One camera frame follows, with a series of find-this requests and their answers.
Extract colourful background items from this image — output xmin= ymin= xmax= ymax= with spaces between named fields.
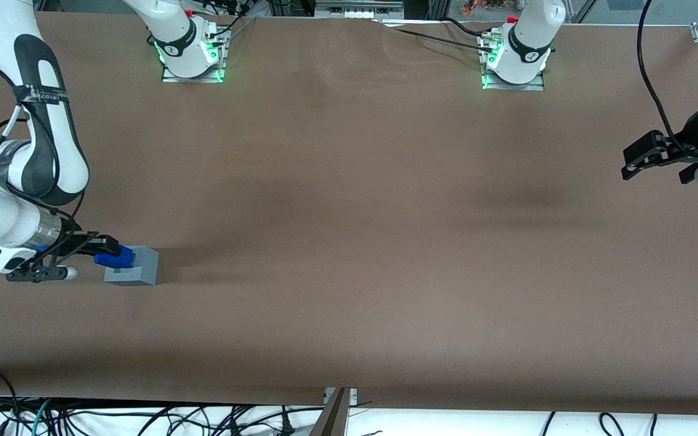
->
xmin=460 ymin=0 xmax=511 ymax=16

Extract black right base cable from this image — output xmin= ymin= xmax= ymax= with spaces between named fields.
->
xmin=206 ymin=13 xmax=259 ymax=49

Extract silver metal bracket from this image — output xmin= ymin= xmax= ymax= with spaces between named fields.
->
xmin=323 ymin=388 xmax=359 ymax=407

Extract blue plastic part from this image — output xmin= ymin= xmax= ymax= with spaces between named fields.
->
xmin=93 ymin=245 xmax=138 ymax=268

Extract long black base cable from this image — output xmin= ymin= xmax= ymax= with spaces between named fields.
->
xmin=376 ymin=21 xmax=496 ymax=49

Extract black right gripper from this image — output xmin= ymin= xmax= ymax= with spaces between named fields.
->
xmin=31 ymin=231 xmax=122 ymax=271

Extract brown table cover sheet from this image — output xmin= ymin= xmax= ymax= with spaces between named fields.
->
xmin=0 ymin=11 xmax=698 ymax=416

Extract grey metal bar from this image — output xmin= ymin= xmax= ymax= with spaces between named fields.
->
xmin=309 ymin=388 xmax=351 ymax=436

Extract black tangled cable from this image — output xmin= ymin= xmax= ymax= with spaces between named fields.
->
xmin=52 ymin=403 xmax=325 ymax=436

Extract black hanging cable loop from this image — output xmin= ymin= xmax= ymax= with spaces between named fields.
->
xmin=599 ymin=412 xmax=627 ymax=436

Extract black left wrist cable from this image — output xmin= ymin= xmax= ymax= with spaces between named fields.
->
xmin=636 ymin=0 xmax=693 ymax=156

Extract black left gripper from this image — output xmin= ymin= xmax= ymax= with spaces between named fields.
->
xmin=621 ymin=97 xmax=698 ymax=185

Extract teal cable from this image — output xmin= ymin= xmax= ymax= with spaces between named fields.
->
xmin=29 ymin=398 xmax=55 ymax=436

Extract gray square base block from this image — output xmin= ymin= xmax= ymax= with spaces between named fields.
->
xmin=103 ymin=245 xmax=161 ymax=287

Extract grey device with white connectors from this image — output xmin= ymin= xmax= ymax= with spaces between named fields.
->
xmin=314 ymin=0 xmax=406 ymax=21

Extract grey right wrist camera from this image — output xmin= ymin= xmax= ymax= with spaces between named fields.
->
xmin=5 ymin=265 xmax=79 ymax=285

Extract short black base cable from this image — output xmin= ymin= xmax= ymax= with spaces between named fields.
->
xmin=442 ymin=16 xmax=490 ymax=38

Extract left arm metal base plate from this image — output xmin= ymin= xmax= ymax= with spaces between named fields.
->
xmin=480 ymin=33 xmax=547 ymax=92

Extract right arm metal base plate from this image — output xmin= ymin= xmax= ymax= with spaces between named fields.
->
xmin=161 ymin=24 xmax=229 ymax=84

